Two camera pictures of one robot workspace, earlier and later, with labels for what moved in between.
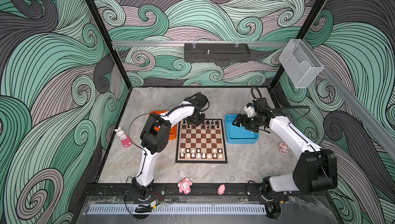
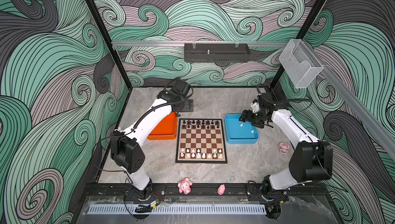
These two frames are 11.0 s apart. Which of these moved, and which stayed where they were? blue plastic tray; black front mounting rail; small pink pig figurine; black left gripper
Moved: black left gripper
Stayed: black front mounting rail; blue plastic tray; small pink pig figurine
